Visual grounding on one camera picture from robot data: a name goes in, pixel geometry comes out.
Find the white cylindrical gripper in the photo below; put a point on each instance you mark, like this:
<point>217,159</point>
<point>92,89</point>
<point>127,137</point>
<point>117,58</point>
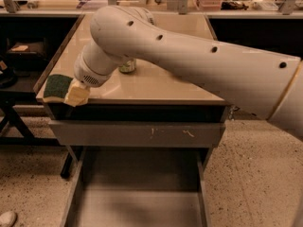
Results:
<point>85,74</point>

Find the green yellow sponge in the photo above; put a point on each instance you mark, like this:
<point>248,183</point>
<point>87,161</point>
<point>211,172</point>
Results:
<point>56,88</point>

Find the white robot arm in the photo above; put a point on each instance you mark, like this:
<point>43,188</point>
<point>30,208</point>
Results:
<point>264,83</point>

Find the grey top drawer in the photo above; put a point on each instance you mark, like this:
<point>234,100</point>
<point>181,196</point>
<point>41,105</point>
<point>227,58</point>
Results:
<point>137,134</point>

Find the grey drawer cabinet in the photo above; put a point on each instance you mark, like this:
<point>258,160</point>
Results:
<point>148,94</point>

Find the open grey middle drawer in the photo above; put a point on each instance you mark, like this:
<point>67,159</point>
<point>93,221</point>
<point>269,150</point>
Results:
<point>138,187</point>

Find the green soda can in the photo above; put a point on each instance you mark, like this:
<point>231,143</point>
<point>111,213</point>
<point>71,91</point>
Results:
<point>127,67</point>

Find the white shoe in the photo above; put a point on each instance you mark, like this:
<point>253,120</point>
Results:
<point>8,219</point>

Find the black table leg frame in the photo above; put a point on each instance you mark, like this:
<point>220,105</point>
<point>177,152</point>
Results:
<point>12,111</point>

